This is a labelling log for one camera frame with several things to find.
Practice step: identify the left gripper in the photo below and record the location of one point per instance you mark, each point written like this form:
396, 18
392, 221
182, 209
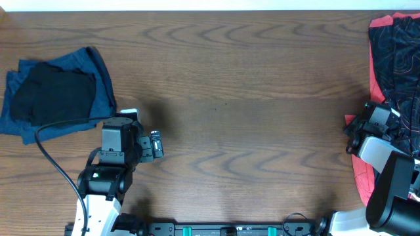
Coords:
149, 153

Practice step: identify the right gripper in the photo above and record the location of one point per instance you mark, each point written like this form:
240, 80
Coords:
352, 125

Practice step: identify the black patterned jersey shirt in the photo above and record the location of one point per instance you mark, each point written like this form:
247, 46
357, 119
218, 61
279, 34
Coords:
395, 55

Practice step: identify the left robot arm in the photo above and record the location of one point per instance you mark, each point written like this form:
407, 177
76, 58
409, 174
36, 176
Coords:
108, 175

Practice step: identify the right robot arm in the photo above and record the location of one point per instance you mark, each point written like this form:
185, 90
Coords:
390, 210

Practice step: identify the red t-shirt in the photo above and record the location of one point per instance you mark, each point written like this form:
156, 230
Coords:
363, 172

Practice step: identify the folded blue garment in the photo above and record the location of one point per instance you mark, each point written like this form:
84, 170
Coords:
86, 59

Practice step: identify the folded black garment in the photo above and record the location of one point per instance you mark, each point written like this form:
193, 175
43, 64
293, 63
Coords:
49, 94

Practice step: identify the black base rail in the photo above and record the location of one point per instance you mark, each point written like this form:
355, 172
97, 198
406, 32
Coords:
291, 228

